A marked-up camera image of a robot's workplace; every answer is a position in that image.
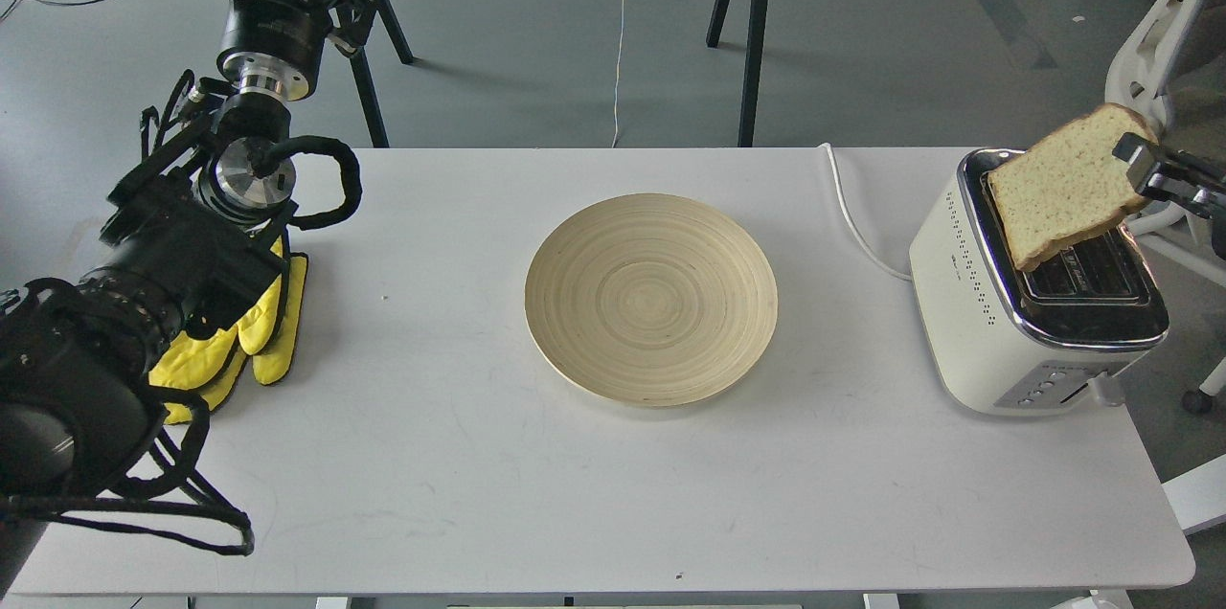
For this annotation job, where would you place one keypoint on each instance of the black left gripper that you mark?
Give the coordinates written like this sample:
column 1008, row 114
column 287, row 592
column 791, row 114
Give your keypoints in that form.
column 274, row 47

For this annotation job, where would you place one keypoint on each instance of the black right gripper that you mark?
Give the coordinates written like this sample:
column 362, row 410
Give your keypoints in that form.
column 1159, row 172

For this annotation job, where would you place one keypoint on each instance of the slice of bread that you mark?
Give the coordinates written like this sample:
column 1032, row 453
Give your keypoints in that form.
column 1067, row 188

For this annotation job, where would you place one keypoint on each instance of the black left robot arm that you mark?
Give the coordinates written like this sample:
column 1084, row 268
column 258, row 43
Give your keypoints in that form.
column 86, row 435

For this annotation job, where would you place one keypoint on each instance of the cream two-slot toaster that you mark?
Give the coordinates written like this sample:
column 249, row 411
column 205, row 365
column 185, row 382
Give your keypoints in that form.
column 1027, row 344

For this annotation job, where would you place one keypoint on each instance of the white office chair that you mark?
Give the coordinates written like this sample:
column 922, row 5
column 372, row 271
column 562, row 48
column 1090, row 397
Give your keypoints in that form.
column 1175, row 38

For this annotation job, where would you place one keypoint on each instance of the yellow oven glove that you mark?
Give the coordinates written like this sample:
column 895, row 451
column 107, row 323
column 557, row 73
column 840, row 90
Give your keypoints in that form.
column 262, row 340

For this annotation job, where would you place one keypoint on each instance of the round bamboo plate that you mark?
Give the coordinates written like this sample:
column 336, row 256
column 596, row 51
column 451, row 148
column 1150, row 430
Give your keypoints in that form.
column 651, row 299

